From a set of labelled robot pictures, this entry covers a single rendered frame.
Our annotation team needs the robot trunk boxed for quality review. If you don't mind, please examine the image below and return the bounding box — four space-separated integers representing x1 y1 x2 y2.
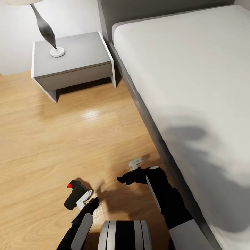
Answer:
98 220 152 250

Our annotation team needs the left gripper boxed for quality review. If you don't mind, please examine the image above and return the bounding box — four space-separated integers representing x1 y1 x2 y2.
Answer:
83 197 100 214

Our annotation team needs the digital camera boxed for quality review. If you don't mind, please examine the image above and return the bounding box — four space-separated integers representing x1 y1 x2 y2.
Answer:
64 180 89 210

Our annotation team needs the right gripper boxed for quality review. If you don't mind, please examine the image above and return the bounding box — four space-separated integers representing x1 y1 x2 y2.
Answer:
117 167 142 185

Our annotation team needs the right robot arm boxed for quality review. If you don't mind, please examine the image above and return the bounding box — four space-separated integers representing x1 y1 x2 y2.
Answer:
117 158 214 250

